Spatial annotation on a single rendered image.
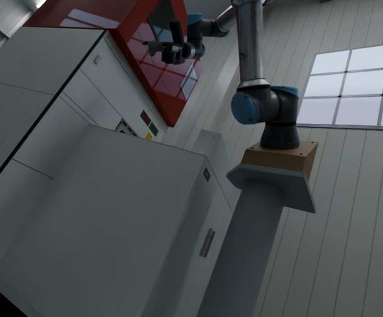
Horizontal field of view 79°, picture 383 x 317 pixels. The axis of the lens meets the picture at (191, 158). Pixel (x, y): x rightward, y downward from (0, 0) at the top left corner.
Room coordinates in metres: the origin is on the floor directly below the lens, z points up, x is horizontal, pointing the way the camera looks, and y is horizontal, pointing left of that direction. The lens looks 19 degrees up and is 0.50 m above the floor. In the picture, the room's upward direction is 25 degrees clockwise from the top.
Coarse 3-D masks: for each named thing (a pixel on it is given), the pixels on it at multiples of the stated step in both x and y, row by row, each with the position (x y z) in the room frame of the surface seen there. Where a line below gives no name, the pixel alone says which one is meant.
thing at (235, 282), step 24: (240, 168) 0.75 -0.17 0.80; (264, 168) 0.69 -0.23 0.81; (264, 192) 0.76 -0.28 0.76; (288, 192) 0.77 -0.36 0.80; (240, 216) 0.80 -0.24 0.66; (264, 216) 0.76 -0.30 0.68; (240, 240) 0.78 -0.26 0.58; (264, 240) 0.76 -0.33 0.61; (216, 264) 0.83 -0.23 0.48; (240, 264) 0.77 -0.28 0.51; (264, 264) 0.78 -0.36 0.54; (216, 288) 0.79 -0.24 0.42; (240, 288) 0.76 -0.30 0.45; (216, 312) 0.78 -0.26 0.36; (240, 312) 0.76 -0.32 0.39
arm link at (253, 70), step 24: (240, 0) 0.53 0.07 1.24; (264, 0) 0.54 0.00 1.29; (240, 24) 0.58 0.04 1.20; (240, 48) 0.62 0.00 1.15; (240, 72) 0.66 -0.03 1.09; (264, 72) 0.64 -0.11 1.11; (240, 96) 0.67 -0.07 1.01; (264, 96) 0.65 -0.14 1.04; (240, 120) 0.73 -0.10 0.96; (264, 120) 0.72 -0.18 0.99
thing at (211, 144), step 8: (200, 136) 0.91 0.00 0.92; (208, 136) 0.90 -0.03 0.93; (216, 136) 0.88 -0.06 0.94; (200, 144) 0.91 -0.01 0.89; (208, 144) 0.89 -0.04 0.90; (216, 144) 0.88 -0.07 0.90; (224, 144) 0.95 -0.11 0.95; (200, 152) 0.90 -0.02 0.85; (208, 152) 0.89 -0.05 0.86; (216, 152) 0.91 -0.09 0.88; (224, 152) 1.00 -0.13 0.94; (216, 160) 0.95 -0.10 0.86; (224, 160) 1.04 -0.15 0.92; (216, 168) 0.98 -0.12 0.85; (224, 168) 1.08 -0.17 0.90; (216, 176) 1.02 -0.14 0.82; (224, 176) 1.13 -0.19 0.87; (224, 184) 1.18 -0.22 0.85; (232, 184) 1.34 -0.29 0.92; (224, 192) 1.24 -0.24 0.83
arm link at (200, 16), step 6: (192, 18) 0.82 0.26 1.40; (198, 18) 0.82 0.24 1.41; (192, 24) 0.84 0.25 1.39; (198, 24) 0.83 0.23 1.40; (204, 24) 0.84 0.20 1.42; (210, 24) 0.85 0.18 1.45; (192, 30) 0.85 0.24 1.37; (198, 30) 0.85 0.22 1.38; (204, 30) 0.86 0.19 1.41; (210, 30) 0.87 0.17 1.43; (192, 36) 0.87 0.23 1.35; (198, 36) 0.87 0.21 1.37
